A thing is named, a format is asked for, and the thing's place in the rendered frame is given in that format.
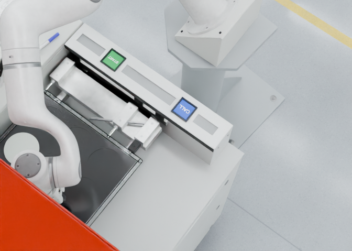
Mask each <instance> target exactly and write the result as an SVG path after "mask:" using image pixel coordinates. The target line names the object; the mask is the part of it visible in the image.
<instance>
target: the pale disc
mask: <svg viewBox="0 0 352 251"><path fill-rule="evenodd" d="M27 149H33V150H36V151H39V143H38V141H37V139H36V138H35V137H34V136H33V135H31V134H29V133H17V134H14V135H12V136H11V137H10V138H9V139H8V140H7V142H6V143H5V146H4V155H5V157H6V159H7V160H8V161H9V162H10V163H12V160H13V158H14V157H15V156H16V155H17V154H18V153H19V152H21V151H23V150H27Z"/></svg>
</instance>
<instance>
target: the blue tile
mask: <svg viewBox="0 0 352 251"><path fill-rule="evenodd" d="M194 110H195V107H193V106H192V105H190V104H189V103H187V102H186V101H185V100H182V101H181V102H180V103H179V104H178V105H177V107H176V108H175V109H174V110H173V111H174V112H176V113H177V114H178V115H180V116H181V117H183V118H184V119H187V118H188V117H189V116H190V115H191V113H192V112H193V111H194Z"/></svg>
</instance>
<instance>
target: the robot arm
mask: <svg viewBox="0 0 352 251"><path fill-rule="evenodd" d="M102 1H103V0H14V1H13V2H11V3H10V4H9V5H7V6H6V8H5V9H4V10H3V12H2V14H1V17H0V43H1V53H2V63H3V72H4V81H5V90H6V99H7V108H8V114H9V118H10V120H11V122H13V123H14V124H16V125H21V126H28V127H34V128H39V129H42V130H45V131H47V132H48V133H50V134H51V135H52V136H53V137H54V138H55V139H56V140H57V142H58V143H59V146H60V150H61V155H60V156H57V157H44V155H43V154H42V153H40V152H38V151H36V150H33V149H27V150H23V151H21V152H19V153H18V154H17V155H16V156H15V157H14V158H13V160H12V163H11V167H13V168H14V169H15V170H16V171H18V172H19V173H20V174H22V175H23V176H24V177H25V178H27V179H28V180H29V181H31V182H32V183H33V184H34V185H36V186H37V187H38V188H40V189H41V190H42V191H43V192H45V193H46V194H47V195H49V196H50V197H52V198H53V199H54V200H55V201H57V202H58V203H59V204H61V203H62V202H63V201H65V200H66V196H65V195H64V194H63V193H62V192H64V187H71V186H74V185H77V184H78V183H79V182H80V180H81V162H80V153H79V147H78V143H77V141H76V138H75V136H74V134H73V133H72V132H71V130H70V129H69V128H68V126H67V125H66V124H65V123H64V122H62V121H61V120H59V119H58V118H57V117H55V116H54V115H53V114H51V113H50V112H49V111H48V109H47V108H46V105H45V98H44V92H43V81H42V69H41V59H40V48H39V36H40V35H41V34H43V33H45V32H48V31H50V30H53V29H56V28H58V27H61V26H64V25H67V24H69V23H72V22H74V21H77V20H79V19H82V18H84V17H86V16H88V15H90V14H92V13H93V12H95V11H96V10H97V9H98V8H99V7H100V5H101V3H102ZM179 1H180V3H181V4H182V6H183V7H184V8H185V10H186V11H187V13H188V14H189V15H190V16H189V17H188V19H187V21H186V24H185V28H186V30H187V31H188V33H189V34H191V35H201V34H204V33H206V32H209V31H211V30H213V29H215V28H216V27H218V26H219V25H221V24H222V23H223V22H224V21H226V20H227V19H228V18H229V17H230V16H231V15H232V13H233V12H234V11H235V9H236V8H237V5H238V1H239V0H179Z"/></svg>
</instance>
